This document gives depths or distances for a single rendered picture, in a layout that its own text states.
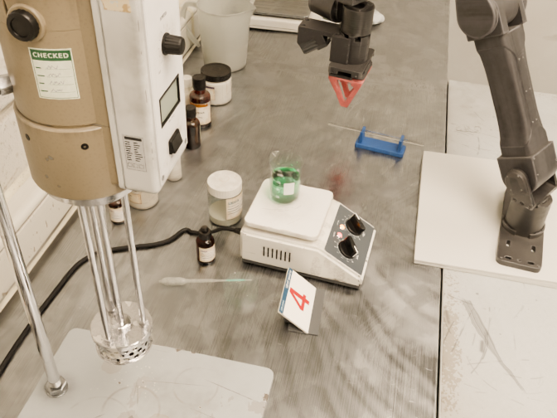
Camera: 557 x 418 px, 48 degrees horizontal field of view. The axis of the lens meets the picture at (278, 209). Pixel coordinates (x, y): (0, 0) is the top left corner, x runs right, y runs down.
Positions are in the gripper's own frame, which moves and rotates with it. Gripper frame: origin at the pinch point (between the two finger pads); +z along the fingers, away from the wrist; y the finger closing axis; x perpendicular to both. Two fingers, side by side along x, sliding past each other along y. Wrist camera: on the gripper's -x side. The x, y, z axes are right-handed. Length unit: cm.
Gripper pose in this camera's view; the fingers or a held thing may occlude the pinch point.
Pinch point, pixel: (346, 98)
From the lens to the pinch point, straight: 129.0
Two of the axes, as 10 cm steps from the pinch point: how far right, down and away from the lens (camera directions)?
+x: 9.4, 2.6, -2.4
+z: -0.4, 7.4, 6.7
